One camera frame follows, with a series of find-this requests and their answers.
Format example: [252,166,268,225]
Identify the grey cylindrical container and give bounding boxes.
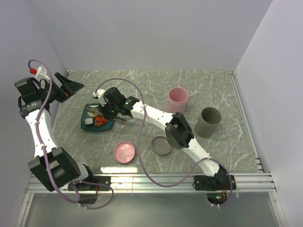
[195,107,222,139]

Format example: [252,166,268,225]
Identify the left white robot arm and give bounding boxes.
[14,73,96,192]

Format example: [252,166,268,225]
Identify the grey round lid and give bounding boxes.
[151,136,173,156]

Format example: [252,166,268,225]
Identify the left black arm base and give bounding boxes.
[75,176,111,205]

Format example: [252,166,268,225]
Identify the pink cylindrical container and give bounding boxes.
[166,87,188,114]

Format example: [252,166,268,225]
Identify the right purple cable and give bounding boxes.
[94,78,233,208]

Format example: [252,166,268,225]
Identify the white rice cake cube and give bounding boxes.
[85,118,94,126]

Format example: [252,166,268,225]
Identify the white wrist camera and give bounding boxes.
[29,65,50,82]
[92,89,107,106]

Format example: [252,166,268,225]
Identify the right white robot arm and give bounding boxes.
[93,87,232,189]

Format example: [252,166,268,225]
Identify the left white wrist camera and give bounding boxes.
[29,65,50,82]

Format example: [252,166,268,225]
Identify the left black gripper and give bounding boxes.
[37,72,83,104]

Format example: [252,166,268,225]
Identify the round tan bun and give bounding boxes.
[87,111,97,118]

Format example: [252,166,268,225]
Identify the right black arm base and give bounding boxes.
[192,175,237,207]

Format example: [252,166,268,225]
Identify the teal square plate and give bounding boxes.
[81,103,114,132]

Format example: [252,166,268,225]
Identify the pink round lid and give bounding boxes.
[114,141,135,164]

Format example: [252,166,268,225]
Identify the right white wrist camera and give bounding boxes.
[92,89,107,106]

